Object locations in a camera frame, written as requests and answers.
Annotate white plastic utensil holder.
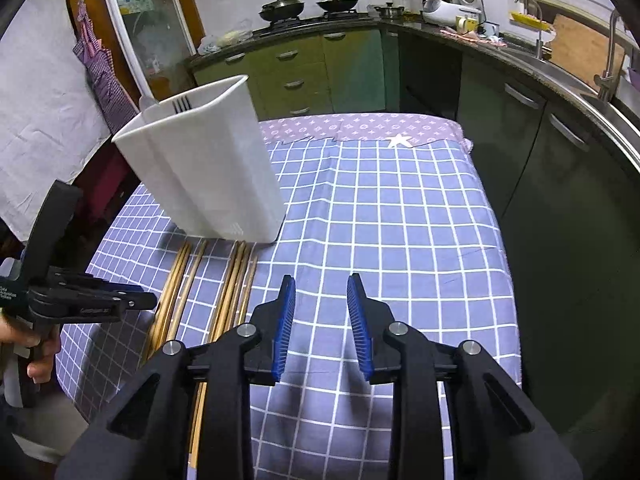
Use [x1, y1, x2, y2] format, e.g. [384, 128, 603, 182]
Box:
[113, 75, 285, 244]

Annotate person's left hand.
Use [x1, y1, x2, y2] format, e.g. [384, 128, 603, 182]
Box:
[0, 316, 62, 386]

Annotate white hanging sheet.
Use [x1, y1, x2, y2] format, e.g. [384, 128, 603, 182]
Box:
[0, 0, 111, 242]

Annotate purple checkered apron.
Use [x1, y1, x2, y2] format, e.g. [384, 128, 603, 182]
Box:
[73, 0, 138, 134]

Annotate green lower cabinets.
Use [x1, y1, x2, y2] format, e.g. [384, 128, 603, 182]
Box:
[191, 23, 639, 439]

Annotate blue checkered tablecloth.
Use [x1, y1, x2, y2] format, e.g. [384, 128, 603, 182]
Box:
[54, 112, 524, 480]

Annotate glass sliding door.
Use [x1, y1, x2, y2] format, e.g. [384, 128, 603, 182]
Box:
[105, 0, 196, 101]

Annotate white plastic bag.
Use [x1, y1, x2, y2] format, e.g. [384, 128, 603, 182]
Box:
[196, 20, 253, 55]

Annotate steel double sink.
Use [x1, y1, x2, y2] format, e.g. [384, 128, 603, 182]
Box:
[508, 46, 640, 162]

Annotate steel sink faucet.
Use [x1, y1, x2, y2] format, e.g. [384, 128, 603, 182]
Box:
[593, 9, 620, 102]

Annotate left black wok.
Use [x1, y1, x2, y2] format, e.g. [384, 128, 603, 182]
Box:
[259, 0, 305, 23]

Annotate black wok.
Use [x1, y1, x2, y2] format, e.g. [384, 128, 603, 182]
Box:
[259, 0, 305, 23]
[317, 0, 358, 13]

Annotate wooden cutting board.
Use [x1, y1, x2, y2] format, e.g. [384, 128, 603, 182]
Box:
[549, 13, 608, 91]

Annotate yellow mug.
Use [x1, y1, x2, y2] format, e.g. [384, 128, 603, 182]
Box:
[456, 15, 478, 35]

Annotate right black wok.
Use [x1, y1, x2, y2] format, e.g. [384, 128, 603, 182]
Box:
[317, 0, 358, 13]

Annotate white rice cooker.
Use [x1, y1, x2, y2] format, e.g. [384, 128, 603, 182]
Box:
[421, 0, 483, 27]

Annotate small steel pot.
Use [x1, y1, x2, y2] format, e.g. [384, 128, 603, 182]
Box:
[374, 2, 405, 21]

